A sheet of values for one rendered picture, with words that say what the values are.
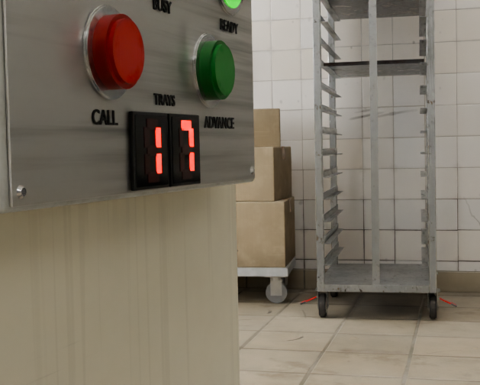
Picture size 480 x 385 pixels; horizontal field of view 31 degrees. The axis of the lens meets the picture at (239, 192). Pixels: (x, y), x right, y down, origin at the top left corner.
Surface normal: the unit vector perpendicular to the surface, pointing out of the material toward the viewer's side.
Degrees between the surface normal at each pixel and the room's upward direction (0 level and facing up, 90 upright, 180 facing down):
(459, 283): 90
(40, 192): 90
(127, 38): 90
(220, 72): 90
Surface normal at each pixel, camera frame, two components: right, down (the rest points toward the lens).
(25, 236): 0.93, 0.00
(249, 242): -0.15, 0.07
